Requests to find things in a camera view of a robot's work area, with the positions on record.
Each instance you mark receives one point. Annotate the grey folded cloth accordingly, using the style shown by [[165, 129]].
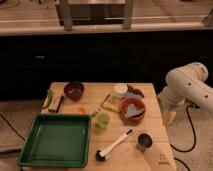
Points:
[[134, 111]]

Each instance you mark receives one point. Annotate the white cup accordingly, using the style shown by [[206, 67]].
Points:
[[120, 89]]

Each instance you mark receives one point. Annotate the green plastic tray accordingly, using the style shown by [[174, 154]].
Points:
[[57, 141]]

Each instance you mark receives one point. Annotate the wooden stool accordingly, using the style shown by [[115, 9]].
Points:
[[94, 12]]

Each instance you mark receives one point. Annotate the brown toy food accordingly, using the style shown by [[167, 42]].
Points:
[[134, 91]]

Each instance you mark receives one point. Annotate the green vegetable toy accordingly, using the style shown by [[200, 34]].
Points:
[[48, 99]]

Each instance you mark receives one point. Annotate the wooden block with black edge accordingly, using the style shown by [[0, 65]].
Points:
[[55, 104]]

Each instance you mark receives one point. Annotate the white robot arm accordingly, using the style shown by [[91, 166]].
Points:
[[185, 83]]

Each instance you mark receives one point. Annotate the dark metal cup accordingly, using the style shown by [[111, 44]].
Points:
[[144, 142]]

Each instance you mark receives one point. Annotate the light green cup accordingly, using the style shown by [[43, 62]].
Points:
[[102, 120]]

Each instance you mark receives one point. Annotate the dark red bowl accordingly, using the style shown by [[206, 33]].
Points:
[[74, 90]]

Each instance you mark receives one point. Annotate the brush with wooden handle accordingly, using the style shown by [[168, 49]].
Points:
[[97, 110]]

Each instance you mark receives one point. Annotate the yellow sponge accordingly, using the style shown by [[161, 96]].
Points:
[[111, 106]]

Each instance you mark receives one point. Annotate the orange bowl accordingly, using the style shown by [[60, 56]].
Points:
[[126, 102]]

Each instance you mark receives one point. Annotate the wooden cutting board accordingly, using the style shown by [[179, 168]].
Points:
[[127, 156]]

